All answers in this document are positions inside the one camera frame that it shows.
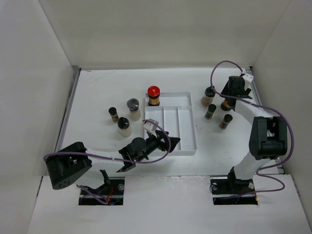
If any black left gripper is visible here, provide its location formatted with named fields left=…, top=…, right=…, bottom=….
left=136, top=130, right=179, bottom=162

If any red-lid sauce jar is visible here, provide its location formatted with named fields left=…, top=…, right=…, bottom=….
left=220, top=98, right=232, bottom=112
left=147, top=85, right=160, bottom=106

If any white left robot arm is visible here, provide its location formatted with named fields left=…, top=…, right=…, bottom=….
left=44, top=130, right=181, bottom=190

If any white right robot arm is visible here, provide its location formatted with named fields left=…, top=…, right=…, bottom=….
left=221, top=74, right=288, bottom=195

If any white plastic organizer tray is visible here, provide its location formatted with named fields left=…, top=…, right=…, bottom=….
left=145, top=92, right=197, bottom=156

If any black-top brown chunk grinder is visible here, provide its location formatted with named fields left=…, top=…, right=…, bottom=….
left=201, top=86, right=215, bottom=106

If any small black-lid spice jar inner-right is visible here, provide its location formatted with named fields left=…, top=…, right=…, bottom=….
left=204, top=104, right=216, bottom=120

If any small black-lid spice jar outer-right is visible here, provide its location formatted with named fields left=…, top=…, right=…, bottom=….
left=219, top=114, right=233, bottom=130

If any black-top white powder grinder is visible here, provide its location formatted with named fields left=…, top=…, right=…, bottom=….
left=117, top=117, right=132, bottom=137

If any small black-lid spice jar left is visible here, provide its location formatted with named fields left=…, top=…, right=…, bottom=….
left=108, top=107, right=119, bottom=123

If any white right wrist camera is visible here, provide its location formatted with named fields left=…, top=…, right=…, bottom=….
left=241, top=72, right=254, bottom=90

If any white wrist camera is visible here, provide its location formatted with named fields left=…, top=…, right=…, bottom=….
left=143, top=119, right=158, bottom=136
left=241, top=72, right=254, bottom=90

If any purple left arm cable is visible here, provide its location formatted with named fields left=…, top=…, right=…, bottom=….
left=43, top=118, right=172, bottom=204

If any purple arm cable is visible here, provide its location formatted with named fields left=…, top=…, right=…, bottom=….
left=43, top=118, right=172, bottom=204
left=210, top=60, right=295, bottom=199

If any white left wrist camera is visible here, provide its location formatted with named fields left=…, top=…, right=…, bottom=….
left=143, top=119, right=158, bottom=136

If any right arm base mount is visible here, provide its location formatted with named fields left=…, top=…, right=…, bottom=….
left=210, top=177, right=258, bottom=205

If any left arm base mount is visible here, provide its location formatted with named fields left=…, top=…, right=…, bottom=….
left=77, top=170, right=125, bottom=206

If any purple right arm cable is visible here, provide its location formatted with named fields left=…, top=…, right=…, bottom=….
left=210, top=60, right=295, bottom=199

